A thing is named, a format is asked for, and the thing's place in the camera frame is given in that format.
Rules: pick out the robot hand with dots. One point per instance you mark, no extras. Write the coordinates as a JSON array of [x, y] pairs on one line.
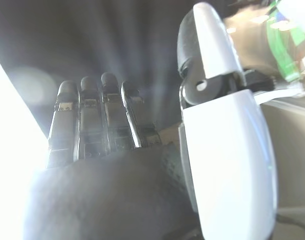
[[117, 195]]

